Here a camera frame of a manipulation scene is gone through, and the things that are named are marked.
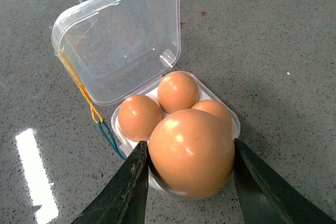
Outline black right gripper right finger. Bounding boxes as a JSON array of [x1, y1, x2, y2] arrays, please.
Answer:
[[234, 139, 335, 223]]

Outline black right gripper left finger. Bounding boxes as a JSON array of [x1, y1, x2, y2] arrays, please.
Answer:
[[73, 141, 149, 223]]

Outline brown egg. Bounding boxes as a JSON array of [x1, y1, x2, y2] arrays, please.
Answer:
[[149, 109, 235, 200], [118, 94, 162, 142], [157, 71, 199, 114], [192, 100, 233, 131]]

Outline clear plastic egg box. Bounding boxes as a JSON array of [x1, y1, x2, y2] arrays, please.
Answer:
[[51, 0, 240, 190]]

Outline brown egg in box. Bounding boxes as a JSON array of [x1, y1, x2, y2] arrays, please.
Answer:
[[192, 100, 233, 131], [157, 71, 199, 114], [118, 94, 162, 142]]

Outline yellow rubber band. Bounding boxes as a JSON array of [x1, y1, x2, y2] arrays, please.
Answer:
[[59, 49, 103, 124]]

